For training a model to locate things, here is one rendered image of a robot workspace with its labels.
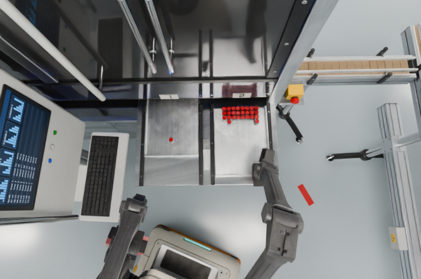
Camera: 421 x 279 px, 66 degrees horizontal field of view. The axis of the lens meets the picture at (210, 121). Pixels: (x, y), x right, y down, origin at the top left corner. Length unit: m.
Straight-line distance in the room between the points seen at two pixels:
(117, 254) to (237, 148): 0.82
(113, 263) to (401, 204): 1.64
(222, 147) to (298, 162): 1.06
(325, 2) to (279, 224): 0.60
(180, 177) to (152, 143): 0.22
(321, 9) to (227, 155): 0.88
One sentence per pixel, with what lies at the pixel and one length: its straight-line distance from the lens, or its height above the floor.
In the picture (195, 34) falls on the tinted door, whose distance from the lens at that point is 1.03.
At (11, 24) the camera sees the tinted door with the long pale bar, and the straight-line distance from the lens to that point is 1.12.
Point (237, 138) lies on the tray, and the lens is 1.60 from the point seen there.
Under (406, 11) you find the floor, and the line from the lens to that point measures 3.35.
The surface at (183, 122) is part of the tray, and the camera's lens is 1.62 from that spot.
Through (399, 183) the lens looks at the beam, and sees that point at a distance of 2.17.
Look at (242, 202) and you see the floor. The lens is 2.45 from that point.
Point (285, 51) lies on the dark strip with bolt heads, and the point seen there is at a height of 1.45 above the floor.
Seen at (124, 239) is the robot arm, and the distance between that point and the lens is 1.03.
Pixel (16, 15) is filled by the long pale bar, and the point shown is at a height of 1.79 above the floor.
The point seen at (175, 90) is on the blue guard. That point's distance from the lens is 1.45.
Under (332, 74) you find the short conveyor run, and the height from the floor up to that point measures 0.93.
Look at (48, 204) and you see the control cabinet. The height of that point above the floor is 1.06.
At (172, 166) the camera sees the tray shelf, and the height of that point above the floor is 0.88.
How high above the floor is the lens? 2.44
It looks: 75 degrees down
